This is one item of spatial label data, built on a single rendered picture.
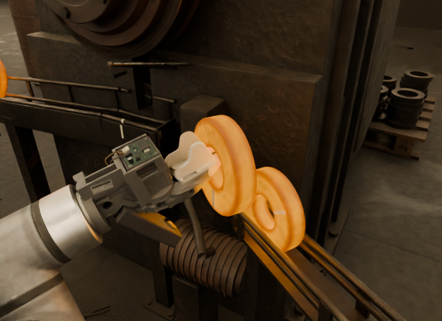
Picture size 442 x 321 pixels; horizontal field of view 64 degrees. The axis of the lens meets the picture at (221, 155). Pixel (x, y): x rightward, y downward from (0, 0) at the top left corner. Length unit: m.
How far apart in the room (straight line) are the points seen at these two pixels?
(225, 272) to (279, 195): 0.28
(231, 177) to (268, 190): 0.13
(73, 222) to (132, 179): 0.09
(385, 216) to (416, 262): 0.29
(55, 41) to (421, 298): 1.54
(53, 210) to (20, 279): 0.09
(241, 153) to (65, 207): 0.23
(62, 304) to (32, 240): 0.09
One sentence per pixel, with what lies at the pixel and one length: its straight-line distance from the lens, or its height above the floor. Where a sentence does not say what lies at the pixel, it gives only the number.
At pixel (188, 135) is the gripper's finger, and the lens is 0.52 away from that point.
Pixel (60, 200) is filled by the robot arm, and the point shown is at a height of 0.84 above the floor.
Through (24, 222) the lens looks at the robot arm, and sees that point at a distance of 0.50.
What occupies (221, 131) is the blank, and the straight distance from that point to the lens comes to 0.49.
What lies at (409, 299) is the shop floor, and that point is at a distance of 1.57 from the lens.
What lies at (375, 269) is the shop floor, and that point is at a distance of 1.63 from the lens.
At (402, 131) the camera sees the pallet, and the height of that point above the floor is 0.14.
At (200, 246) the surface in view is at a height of 0.56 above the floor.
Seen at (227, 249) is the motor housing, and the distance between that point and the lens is 0.83.
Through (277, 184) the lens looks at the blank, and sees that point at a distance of 0.60.
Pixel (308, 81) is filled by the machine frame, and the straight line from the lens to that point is 0.79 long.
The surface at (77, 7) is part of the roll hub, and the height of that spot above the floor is 1.01.
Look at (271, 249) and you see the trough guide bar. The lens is 0.62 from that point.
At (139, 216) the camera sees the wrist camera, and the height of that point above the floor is 0.79.
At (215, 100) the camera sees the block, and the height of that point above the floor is 0.80.
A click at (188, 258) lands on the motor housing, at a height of 0.50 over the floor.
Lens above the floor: 1.12
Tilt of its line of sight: 30 degrees down
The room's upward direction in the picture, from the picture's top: straight up
